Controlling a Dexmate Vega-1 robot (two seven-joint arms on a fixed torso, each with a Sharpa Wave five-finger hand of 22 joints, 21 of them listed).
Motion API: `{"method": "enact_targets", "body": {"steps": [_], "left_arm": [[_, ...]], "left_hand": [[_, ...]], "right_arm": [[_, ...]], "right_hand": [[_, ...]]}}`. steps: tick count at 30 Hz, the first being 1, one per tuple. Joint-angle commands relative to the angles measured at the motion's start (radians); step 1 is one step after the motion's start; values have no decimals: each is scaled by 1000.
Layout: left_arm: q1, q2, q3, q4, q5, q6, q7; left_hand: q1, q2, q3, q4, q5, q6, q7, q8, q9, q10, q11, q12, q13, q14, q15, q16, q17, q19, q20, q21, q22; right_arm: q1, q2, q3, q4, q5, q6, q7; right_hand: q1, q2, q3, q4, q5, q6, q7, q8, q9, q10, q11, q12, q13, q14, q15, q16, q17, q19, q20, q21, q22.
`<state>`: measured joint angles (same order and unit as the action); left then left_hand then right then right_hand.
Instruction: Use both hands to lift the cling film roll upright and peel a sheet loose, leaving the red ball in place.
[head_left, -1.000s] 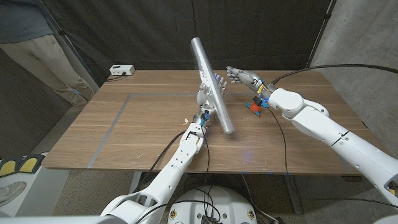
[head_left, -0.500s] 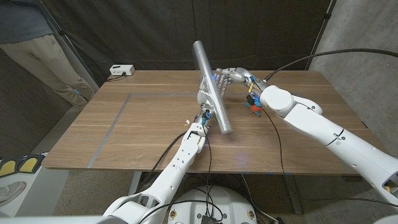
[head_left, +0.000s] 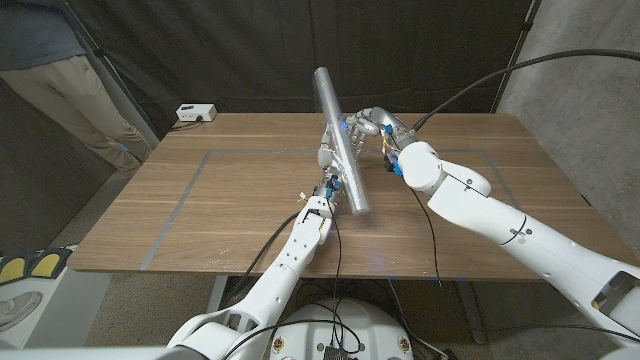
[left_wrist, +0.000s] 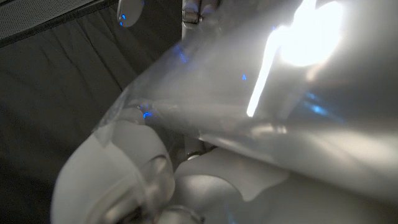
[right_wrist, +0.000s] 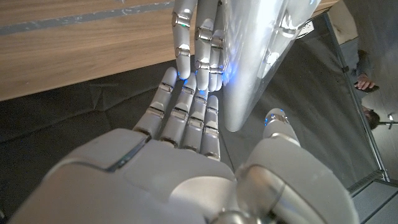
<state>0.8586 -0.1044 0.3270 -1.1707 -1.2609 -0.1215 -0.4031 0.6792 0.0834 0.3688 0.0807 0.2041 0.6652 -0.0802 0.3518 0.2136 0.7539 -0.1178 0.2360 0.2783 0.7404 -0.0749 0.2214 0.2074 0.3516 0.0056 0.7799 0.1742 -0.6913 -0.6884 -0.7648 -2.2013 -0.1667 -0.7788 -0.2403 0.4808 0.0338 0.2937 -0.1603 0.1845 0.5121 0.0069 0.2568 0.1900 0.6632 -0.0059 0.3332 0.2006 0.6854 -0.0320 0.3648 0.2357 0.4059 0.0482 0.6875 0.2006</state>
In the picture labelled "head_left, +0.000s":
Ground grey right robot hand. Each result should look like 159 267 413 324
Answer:
344 106 419 151

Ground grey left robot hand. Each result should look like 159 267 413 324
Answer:
314 122 351 201

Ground silver metal cylinder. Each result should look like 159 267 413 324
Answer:
313 66 371 217

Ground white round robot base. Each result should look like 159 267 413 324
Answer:
269 298 414 360

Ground white power outlet box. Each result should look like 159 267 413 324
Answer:
175 103 219 123

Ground black backdrop stand pole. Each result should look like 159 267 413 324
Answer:
54 0 161 144
489 0 541 115

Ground white table leg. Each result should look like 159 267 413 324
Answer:
204 275 230 316

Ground grey table leg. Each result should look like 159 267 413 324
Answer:
457 279 489 346

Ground person in khaki trousers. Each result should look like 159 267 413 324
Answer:
0 0 154 174

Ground white platform box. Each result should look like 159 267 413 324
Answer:
0 269 112 350

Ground yellow and black foot pedals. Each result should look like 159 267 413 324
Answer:
0 247 74 286

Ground white robot chest shell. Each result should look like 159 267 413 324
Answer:
0 346 204 360

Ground grey sneaker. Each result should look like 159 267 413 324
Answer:
0 291 44 334

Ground thin black cable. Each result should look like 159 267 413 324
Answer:
327 202 364 355

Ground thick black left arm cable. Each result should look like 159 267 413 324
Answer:
222 212 301 306

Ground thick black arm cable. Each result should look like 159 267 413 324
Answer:
412 48 640 132
222 212 301 306

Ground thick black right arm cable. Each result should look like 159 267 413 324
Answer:
412 48 640 132

